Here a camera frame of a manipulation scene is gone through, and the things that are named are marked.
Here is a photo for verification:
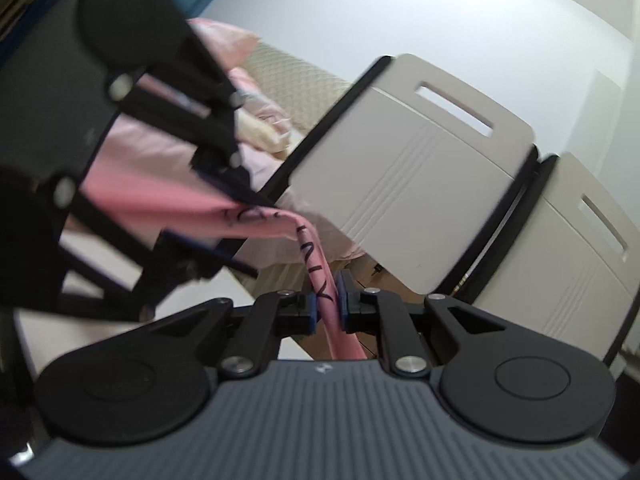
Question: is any bed with pink sheet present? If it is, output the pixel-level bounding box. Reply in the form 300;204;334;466
95;110;372;306

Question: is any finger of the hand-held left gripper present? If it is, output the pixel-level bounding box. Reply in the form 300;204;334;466
106;27;252;200
52;179;260;323

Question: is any pastel pink pillow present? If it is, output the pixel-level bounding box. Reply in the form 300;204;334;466
186;17;262;77

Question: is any pink shopping bag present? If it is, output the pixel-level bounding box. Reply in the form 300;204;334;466
80;157;369;361

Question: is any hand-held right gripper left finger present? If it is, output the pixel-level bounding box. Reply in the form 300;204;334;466
146;289;318;379

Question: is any pastel rainbow quilt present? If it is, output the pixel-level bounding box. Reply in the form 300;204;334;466
227;67;297;154

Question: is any white chair with black frame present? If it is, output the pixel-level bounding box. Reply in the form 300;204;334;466
469;152;640;367
259;53;539;311

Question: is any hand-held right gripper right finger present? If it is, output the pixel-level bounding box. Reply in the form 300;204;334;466
337;269;507;377

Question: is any beige quilted headboard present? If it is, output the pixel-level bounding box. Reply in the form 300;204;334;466
240;41;352;153

